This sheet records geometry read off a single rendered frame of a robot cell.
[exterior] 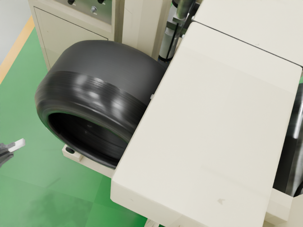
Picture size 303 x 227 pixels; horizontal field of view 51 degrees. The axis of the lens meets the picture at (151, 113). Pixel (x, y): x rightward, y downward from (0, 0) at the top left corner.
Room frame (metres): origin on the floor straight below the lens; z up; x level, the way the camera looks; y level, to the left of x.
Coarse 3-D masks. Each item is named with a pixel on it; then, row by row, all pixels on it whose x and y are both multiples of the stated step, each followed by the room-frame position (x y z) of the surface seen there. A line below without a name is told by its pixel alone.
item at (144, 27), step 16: (128, 0) 0.78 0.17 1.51; (144, 0) 0.77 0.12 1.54; (160, 0) 0.76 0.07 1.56; (128, 16) 0.78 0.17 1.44; (144, 16) 0.77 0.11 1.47; (160, 16) 0.77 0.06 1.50; (128, 32) 0.78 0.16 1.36; (144, 32) 0.77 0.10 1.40; (160, 32) 0.81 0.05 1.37; (144, 48) 0.76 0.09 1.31; (160, 48) 0.88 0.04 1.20
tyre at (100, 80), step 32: (64, 64) 0.55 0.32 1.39; (96, 64) 0.55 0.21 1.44; (128, 64) 0.58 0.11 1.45; (160, 64) 0.65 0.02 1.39; (64, 96) 0.44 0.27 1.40; (96, 96) 0.44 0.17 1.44; (128, 96) 0.47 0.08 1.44; (64, 128) 0.49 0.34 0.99; (96, 128) 0.56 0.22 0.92; (128, 128) 0.39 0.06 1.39; (96, 160) 0.40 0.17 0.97
